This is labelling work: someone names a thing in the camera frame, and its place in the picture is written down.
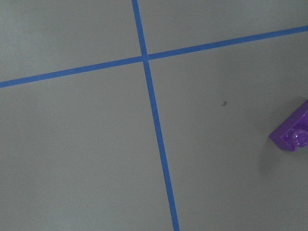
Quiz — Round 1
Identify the purple toy block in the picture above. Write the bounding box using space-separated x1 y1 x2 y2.
269 100 308 152

